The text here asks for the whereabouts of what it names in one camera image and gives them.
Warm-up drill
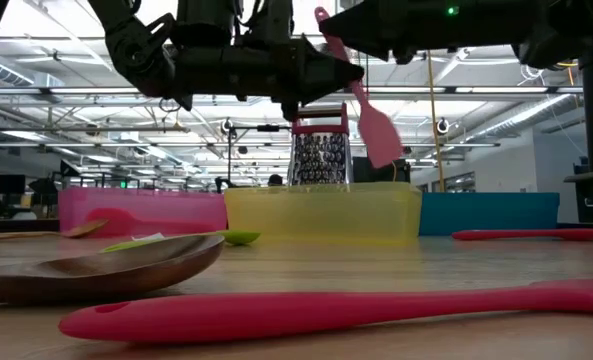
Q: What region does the red handled box grater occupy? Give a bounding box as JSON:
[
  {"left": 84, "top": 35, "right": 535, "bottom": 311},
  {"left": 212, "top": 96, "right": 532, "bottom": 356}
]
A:
[{"left": 286, "top": 103, "right": 355, "bottom": 187}]

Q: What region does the long ceiling light strip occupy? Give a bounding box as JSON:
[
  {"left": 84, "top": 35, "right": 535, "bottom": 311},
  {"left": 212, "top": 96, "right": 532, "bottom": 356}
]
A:
[{"left": 0, "top": 85, "right": 585, "bottom": 97}]

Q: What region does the pink plastic bin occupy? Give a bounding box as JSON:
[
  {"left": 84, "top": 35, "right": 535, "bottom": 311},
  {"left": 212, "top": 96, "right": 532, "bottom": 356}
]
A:
[{"left": 58, "top": 186, "right": 228, "bottom": 239}]

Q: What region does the large dark wooden spoon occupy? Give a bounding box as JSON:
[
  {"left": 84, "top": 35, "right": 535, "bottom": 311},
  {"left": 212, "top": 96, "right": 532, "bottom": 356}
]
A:
[{"left": 0, "top": 233, "right": 226, "bottom": 305}]

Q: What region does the pink silicone spatula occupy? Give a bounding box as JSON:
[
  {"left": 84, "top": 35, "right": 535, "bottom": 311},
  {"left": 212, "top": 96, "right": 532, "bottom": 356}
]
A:
[{"left": 313, "top": 6, "right": 406, "bottom": 170}]

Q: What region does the black monitor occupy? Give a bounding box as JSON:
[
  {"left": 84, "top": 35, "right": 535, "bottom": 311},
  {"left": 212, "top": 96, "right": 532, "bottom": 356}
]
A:
[
  {"left": 352, "top": 156, "right": 412, "bottom": 184},
  {"left": 0, "top": 173, "right": 27, "bottom": 196}
]

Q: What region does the grey desk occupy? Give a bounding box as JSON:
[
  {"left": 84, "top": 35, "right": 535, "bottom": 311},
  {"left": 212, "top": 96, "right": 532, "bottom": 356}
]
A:
[{"left": 563, "top": 168, "right": 593, "bottom": 225}]

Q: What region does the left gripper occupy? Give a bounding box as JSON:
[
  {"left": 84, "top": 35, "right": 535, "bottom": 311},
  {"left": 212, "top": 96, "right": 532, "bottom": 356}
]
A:
[{"left": 173, "top": 38, "right": 366, "bottom": 122}]

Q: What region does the red silicone spoon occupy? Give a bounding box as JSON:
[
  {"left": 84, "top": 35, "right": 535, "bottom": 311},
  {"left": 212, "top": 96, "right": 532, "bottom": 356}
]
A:
[{"left": 450, "top": 227, "right": 593, "bottom": 242}]

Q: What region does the small light wooden spoon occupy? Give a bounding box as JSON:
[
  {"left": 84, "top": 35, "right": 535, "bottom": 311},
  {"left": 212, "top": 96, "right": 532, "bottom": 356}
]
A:
[{"left": 0, "top": 218, "right": 110, "bottom": 241}]

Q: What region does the yellow plastic bin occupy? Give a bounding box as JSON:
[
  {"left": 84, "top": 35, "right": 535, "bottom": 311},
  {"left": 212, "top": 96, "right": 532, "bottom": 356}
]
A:
[{"left": 223, "top": 181, "right": 424, "bottom": 246}]

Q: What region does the black camera stand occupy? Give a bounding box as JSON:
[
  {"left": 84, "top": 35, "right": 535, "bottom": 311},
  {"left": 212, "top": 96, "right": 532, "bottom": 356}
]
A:
[{"left": 214, "top": 122, "right": 298, "bottom": 197}]

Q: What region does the lime green silicone spoon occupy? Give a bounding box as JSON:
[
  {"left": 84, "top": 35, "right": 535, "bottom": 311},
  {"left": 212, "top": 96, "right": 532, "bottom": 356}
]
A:
[{"left": 99, "top": 228, "right": 262, "bottom": 254}]

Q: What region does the blue plastic bin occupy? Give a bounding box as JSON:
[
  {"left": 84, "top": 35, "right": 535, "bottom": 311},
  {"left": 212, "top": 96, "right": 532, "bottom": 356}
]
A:
[{"left": 418, "top": 191, "right": 561, "bottom": 237}]

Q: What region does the yellow hanging cable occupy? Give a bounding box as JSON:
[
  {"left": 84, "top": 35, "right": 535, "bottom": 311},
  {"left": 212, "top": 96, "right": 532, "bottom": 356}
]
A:
[{"left": 425, "top": 49, "right": 447, "bottom": 194}]

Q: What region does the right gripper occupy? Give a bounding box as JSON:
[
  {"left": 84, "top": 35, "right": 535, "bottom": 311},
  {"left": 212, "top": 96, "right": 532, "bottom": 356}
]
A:
[{"left": 319, "top": 0, "right": 525, "bottom": 64}]

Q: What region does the red silicone spatula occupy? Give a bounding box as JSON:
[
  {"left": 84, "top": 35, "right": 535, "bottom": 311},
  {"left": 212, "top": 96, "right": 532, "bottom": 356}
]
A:
[{"left": 58, "top": 278, "right": 593, "bottom": 344}]

